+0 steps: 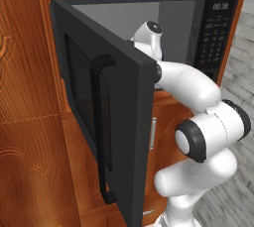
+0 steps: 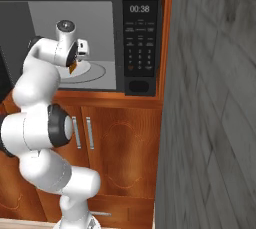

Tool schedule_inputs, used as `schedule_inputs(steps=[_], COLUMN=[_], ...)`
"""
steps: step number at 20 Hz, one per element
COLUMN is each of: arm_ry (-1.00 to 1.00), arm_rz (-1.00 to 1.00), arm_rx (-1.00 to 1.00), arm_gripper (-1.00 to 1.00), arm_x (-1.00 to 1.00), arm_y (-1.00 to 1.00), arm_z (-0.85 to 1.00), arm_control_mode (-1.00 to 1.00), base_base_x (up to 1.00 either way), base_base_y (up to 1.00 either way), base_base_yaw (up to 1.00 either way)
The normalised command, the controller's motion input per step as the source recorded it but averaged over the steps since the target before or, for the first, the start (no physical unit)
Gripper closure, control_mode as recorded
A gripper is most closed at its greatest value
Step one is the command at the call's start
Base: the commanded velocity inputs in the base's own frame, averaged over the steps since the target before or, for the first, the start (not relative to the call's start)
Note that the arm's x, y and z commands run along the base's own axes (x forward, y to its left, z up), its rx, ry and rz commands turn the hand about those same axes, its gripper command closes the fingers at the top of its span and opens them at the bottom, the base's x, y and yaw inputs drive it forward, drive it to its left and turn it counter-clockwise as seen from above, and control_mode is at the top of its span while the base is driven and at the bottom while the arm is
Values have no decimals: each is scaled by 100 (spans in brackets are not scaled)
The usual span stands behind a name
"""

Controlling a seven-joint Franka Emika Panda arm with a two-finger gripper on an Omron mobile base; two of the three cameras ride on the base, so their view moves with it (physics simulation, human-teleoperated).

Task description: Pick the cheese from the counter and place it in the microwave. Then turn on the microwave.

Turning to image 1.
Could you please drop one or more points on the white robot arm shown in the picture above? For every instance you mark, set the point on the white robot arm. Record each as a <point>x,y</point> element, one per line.
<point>195,128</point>

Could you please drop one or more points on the black microwave door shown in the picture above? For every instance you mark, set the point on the black microwave door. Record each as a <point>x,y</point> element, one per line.
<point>125,112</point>

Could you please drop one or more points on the black microwave oven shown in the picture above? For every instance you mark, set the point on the black microwave oven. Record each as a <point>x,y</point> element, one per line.
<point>215,36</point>

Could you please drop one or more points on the wooden drawer front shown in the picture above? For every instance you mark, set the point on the wooden drawer front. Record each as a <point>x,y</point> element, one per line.
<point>167,128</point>

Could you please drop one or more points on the wooden tall cabinet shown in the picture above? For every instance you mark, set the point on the wooden tall cabinet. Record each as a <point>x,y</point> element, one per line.
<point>29,105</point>

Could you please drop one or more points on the wooden cabinet door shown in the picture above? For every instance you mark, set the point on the wooden cabinet door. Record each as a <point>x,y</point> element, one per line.
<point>26,171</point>

